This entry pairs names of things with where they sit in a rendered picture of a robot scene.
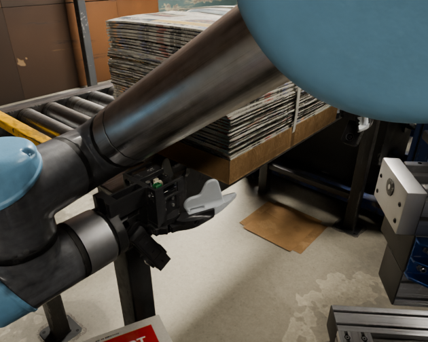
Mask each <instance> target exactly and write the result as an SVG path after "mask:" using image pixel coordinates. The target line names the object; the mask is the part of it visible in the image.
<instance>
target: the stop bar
mask: <svg viewBox="0 0 428 342"><path fill-rule="evenodd" d="M0 128H3V129H4V130H6V131H8V132H9V133H11V134H13V135H14V136H16V137H21V138H25V139H27V140H30V141H31V142H32V143H34V145H35V146H36V145H39V144H41V143H44V142H45V141H47V140H51V139H52V138H50V137H48V136H46V135H45V134H42V133H41V132H38V131H37V130H35V129H33V128H31V127H29V126H28V125H26V124H24V123H22V122H20V121H18V120H17V119H14V118H13V117H11V116H9V115H7V114H5V113H3V112H2V111H0Z"/></svg>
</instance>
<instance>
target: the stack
mask: <svg viewBox="0 0 428 342"><path fill-rule="evenodd" d="M82 342H172V340H171V338H170V336H169V334H168V332H167V330H166V328H165V326H164V324H163V322H162V320H161V318H160V316H159V314H158V315H156V316H152V317H150V318H146V319H144V320H141V321H138V322H135V323H132V324H129V325H127V326H123V327H121V328H117V329H115V330H112V331H109V332H106V333H103V334H101V335H98V336H95V337H93V338H91V339H87V340H85V341H82Z"/></svg>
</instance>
